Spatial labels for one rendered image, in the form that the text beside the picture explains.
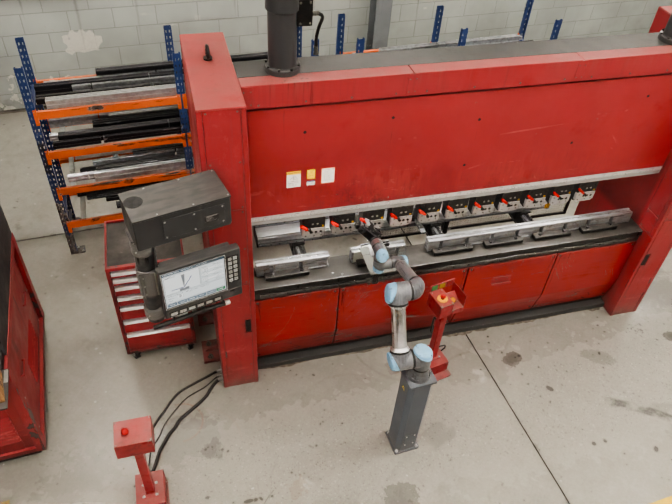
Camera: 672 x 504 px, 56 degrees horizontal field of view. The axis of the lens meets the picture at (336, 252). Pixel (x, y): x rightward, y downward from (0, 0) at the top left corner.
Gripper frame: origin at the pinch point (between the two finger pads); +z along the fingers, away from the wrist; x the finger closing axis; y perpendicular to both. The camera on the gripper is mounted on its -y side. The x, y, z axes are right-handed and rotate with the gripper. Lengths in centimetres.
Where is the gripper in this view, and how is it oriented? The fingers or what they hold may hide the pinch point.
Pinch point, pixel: (364, 220)
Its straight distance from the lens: 411.2
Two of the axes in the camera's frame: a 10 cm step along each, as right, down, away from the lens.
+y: 7.3, 3.3, 6.0
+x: 6.3, -6.7, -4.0
